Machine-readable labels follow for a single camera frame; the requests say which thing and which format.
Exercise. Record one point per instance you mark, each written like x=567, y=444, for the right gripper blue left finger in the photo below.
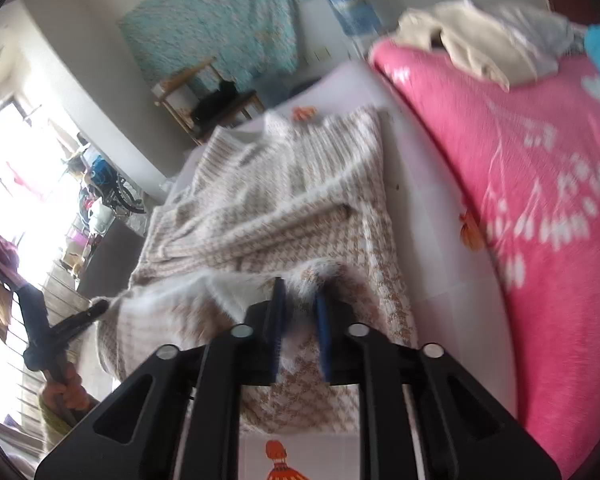
x=275, y=325

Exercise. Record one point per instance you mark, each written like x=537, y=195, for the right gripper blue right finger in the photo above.
x=323, y=321

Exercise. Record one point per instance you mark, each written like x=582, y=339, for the beige white houndstooth coat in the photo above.
x=302, y=202

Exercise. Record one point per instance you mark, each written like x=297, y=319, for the left hand holding handle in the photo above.
x=69, y=394

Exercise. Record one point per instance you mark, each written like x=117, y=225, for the dark grey board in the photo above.
x=108, y=270

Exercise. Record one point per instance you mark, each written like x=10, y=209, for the wheelchair on balcony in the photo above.
x=114, y=191

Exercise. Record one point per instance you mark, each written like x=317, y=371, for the black garment on chair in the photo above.
x=215, y=104

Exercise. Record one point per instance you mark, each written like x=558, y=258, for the wooden chair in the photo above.
x=174, y=94

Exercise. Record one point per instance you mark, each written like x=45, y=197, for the pink floral blanket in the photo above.
x=528, y=161

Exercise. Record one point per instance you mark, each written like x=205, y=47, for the teal floral cloth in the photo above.
x=248, y=38

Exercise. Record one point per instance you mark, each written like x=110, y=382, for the blue water bottle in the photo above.
x=357, y=18

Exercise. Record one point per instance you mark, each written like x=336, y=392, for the cream garment on bed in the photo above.
x=509, y=44

